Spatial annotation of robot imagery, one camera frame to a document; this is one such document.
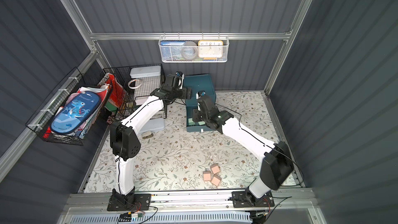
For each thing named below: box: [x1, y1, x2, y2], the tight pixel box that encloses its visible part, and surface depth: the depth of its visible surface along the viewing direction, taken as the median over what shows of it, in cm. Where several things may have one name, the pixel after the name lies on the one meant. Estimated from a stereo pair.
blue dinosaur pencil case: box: [50, 90, 102, 135], surface depth 66 cm
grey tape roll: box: [180, 40, 198, 61], surface depth 89 cm
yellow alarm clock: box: [197, 39, 224, 59], surface depth 90 cm
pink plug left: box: [203, 170, 212, 181], surface depth 82 cm
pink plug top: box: [210, 163, 221, 175], surface depth 84 cm
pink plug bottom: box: [210, 174, 222, 187], surface depth 80 cm
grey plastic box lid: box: [129, 65, 162, 79], surface depth 104 cm
